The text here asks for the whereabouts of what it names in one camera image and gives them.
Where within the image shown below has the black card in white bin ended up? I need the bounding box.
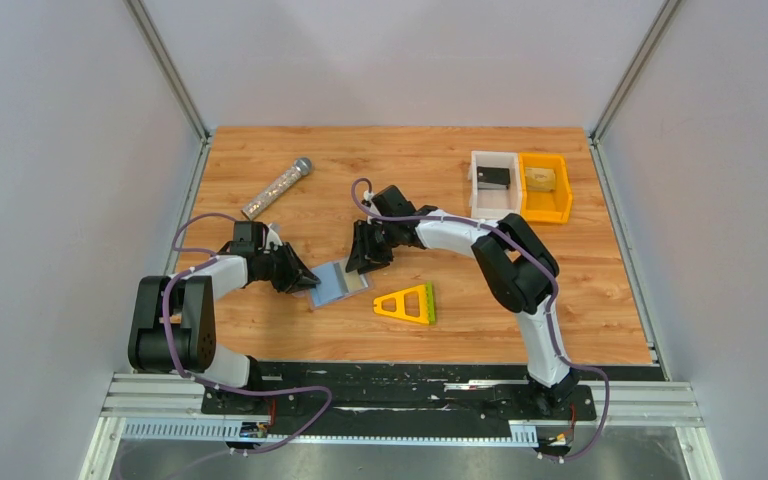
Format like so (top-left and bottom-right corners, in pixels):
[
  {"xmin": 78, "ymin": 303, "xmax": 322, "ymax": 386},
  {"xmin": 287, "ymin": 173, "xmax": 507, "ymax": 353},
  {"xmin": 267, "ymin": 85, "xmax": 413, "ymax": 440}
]
[{"xmin": 475, "ymin": 166, "xmax": 511, "ymax": 190}]

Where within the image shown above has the yellow plastic bin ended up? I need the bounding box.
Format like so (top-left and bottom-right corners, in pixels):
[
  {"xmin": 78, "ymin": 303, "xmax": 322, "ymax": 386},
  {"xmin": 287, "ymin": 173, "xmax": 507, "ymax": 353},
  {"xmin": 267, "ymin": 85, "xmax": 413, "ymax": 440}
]
[{"xmin": 518, "ymin": 152, "xmax": 573, "ymax": 224}]

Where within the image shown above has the right aluminium frame post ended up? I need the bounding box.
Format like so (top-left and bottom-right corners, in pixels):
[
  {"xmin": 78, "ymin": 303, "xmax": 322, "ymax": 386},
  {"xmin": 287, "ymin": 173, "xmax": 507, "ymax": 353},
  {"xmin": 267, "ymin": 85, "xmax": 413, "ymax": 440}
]
[{"xmin": 590, "ymin": 0, "xmax": 684, "ymax": 143}]

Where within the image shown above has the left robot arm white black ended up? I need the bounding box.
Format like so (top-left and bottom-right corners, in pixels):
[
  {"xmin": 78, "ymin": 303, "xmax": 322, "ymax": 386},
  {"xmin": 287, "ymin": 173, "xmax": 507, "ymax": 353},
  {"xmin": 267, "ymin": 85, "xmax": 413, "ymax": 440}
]
[{"xmin": 127, "ymin": 221, "xmax": 320, "ymax": 392}]

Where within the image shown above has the pink leather card holder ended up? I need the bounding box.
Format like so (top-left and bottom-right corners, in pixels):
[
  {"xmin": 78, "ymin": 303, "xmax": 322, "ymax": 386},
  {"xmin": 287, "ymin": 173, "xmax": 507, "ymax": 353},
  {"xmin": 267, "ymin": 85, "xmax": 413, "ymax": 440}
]
[{"xmin": 295, "ymin": 257, "xmax": 372, "ymax": 309}]

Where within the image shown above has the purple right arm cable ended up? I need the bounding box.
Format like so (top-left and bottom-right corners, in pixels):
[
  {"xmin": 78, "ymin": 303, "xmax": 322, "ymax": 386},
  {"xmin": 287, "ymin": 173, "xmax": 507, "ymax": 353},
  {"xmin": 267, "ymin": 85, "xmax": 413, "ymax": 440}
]
[{"xmin": 350, "ymin": 177, "xmax": 612, "ymax": 463}]

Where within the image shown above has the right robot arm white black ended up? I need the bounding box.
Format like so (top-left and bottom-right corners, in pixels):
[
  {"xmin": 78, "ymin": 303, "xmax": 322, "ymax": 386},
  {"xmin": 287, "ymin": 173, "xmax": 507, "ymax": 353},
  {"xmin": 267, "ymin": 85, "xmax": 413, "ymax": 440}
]
[{"xmin": 346, "ymin": 185, "xmax": 579, "ymax": 414}]

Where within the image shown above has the yellow triangular toy block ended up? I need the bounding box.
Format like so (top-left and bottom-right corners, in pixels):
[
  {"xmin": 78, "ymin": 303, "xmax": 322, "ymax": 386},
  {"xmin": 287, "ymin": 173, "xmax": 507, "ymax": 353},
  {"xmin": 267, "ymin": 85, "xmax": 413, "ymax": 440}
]
[{"xmin": 372, "ymin": 284, "xmax": 431, "ymax": 326}]

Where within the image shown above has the green toy brick strip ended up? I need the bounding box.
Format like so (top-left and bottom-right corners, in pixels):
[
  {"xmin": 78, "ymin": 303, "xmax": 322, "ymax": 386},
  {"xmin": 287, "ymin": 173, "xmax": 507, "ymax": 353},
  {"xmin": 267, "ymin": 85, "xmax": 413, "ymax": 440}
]
[{"xmin": 424, "ymin": 282, "xmax": 436, "ymax": 325}]

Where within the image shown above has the white slotted cable duct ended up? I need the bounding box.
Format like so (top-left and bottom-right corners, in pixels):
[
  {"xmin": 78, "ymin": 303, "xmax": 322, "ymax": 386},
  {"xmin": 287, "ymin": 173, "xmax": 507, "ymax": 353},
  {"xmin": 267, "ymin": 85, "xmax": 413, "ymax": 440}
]
[{"xmin": 122, "ymin": 421, "xmax": 539, "ymax": 446}]

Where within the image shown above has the white plastic bin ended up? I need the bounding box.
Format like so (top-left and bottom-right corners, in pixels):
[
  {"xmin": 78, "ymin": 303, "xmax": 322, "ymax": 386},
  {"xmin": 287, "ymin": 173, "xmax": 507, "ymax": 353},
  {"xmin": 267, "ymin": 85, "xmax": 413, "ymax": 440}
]
[{"xmin": 467, "ymin": 150, "xmax": 525, "ymax": 220}]

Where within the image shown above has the left aluminium frame post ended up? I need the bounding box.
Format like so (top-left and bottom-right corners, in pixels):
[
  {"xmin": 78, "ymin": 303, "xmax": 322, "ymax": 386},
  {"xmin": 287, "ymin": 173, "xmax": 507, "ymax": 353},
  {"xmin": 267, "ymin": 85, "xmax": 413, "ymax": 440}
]
[{"xmin": 124, "ymin": 0, "xmax": 211, "ymax": 143}]

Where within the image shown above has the silver glitter microphone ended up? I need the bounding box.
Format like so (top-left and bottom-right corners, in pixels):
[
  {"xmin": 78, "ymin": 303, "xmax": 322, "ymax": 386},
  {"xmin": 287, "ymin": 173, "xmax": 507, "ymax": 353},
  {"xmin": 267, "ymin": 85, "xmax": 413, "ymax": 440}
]
[{"xmin": 241, "ymin": 157, "xmax": 314, "ymax": 220}]

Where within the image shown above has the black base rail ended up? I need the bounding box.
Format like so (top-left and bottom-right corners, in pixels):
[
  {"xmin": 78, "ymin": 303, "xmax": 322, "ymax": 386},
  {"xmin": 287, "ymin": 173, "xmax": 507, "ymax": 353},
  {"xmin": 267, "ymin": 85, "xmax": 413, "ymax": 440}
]
[{"xmin": 201, "ymin": 360, "xmax": 666, "ymax": 439}]

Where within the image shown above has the aluminium frame post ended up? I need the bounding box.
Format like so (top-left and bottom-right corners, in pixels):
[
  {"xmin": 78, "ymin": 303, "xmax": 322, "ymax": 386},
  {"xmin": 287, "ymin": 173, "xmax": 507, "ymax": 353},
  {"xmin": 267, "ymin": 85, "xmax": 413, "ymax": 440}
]
[
  {"xmin": 590, "ymin": 0, "xmax": 684, "ymax": 143},
  {"xmin": 124, "ymin": 0, "xmax": 211, "ymax": 143}
]

